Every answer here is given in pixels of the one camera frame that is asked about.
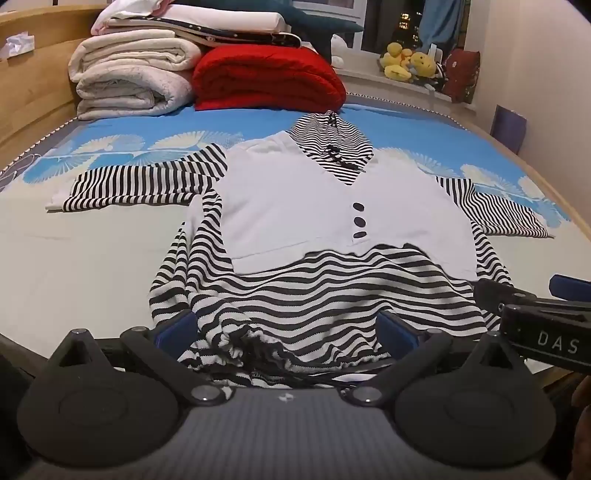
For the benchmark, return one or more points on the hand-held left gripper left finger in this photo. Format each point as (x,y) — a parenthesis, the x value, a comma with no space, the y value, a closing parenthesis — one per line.
(178,334)

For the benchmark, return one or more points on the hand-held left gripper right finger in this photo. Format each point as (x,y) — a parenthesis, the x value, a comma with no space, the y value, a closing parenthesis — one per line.
(397,333)

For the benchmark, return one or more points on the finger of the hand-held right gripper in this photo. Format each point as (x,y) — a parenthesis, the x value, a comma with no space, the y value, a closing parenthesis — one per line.
(572,288)
(498,295)

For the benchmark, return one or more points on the black white striped hooded top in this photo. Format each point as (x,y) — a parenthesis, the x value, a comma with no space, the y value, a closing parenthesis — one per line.
(286,203)

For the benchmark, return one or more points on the blue patterned bed sheet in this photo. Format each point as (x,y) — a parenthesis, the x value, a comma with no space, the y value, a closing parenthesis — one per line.
(92,258)

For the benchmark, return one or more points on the purple board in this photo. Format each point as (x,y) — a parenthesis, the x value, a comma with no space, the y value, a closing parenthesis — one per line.
(508,129)

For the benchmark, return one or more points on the dark red cushion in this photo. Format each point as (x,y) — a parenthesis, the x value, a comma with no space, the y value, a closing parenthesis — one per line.
(463,76)

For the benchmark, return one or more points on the black white striped plush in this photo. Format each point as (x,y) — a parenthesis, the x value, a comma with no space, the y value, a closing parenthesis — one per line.
(439,78)

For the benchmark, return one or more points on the yellow bear plush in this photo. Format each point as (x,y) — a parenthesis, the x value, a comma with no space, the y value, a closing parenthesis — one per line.
(422,64)

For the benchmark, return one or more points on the white plastic holder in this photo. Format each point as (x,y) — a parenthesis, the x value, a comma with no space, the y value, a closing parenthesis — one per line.
(435,53)

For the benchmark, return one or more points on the white windowsill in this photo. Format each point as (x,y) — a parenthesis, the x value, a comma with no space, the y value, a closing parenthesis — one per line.
(369,81)

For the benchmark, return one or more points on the yellow duck plush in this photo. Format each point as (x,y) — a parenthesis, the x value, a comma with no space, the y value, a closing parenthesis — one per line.
(396,60)

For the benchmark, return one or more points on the white folded quilt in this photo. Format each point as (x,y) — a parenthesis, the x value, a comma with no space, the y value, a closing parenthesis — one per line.
(129,78)

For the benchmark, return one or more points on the red folded blanket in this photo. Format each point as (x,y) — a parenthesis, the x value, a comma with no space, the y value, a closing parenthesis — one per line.
(268,78)

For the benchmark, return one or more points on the blue curtain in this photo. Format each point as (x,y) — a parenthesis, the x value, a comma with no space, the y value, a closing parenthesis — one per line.
(438,23)

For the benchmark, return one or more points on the white plush toy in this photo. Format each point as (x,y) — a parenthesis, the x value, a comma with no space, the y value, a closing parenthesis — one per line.
(338,50)

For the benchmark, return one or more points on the window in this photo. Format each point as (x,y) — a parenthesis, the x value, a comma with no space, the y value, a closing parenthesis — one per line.
(388,23)

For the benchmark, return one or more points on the dark starred folded bedding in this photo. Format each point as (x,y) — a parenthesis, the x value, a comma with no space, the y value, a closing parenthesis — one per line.
(249,39)

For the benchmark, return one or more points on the blue shark plush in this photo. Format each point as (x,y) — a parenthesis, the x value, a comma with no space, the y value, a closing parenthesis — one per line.
(318,21)

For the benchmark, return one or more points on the white folded bedding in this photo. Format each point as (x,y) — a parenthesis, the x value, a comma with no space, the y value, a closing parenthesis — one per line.
(221,14)

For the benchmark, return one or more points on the white crumpled tissue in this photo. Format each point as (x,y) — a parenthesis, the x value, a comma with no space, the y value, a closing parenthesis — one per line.
(18,46)

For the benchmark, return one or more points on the pink cloth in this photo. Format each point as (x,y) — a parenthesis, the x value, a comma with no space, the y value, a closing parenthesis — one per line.
(159,4)

